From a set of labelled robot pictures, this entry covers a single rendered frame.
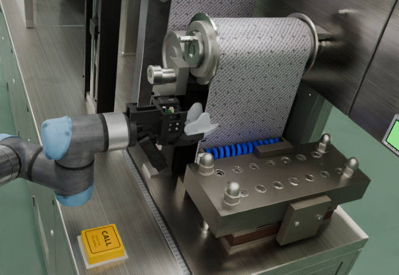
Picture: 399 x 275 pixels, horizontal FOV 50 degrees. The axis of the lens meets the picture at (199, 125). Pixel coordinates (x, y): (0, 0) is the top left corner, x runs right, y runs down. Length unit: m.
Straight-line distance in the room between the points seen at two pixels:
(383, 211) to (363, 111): 1.81
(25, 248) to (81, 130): 1.36
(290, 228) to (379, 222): 1.76
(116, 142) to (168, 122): 0.11
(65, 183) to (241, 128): 0.41
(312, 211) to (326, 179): 0.09
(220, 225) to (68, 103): 0.68
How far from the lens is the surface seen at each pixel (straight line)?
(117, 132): 0.82
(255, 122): 1.01
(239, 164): 0.96
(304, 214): 0.95
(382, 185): 2.99
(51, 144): 0.79
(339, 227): 1.11
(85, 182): 0.87
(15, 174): 0.89
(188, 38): 0.88
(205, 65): 0.86
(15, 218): 2.24
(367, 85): 0.99
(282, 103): 1.02
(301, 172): 1.00
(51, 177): 0.88
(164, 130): 0.85
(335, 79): 1.06
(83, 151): 0.81
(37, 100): 1.35
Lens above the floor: 1.60
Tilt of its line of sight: 33 degrees down
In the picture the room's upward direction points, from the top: 11 degrees clockwise
